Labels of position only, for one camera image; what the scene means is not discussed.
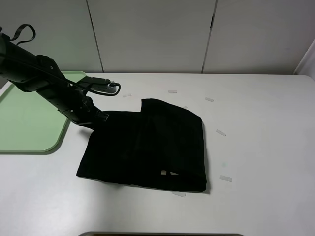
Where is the clear tape piece lower right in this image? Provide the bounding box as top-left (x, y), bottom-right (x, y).
top-left (219, 175), bottom-right (233, 182)

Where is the light green plastic tray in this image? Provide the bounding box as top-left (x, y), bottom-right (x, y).
top-left (0, 70), bottom-right (88, 155)

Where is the black short sleeve t-shirt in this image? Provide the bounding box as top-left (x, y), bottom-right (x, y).
top-left (76, 99), bottom-right (207, 192)

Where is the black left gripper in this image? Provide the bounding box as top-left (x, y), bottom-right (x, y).
top-left (57, 90), bottom-right (109, 130)

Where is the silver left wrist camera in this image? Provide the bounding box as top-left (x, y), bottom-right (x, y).
top-left (78, 76), bottom-right (117, 94)

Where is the clear tape piece bottom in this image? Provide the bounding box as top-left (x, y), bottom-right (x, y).
top-left (172, 192), bottom-right (186, 197)

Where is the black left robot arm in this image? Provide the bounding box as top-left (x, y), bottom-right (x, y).
top-left (0, 24), bottom-right (110, 130)

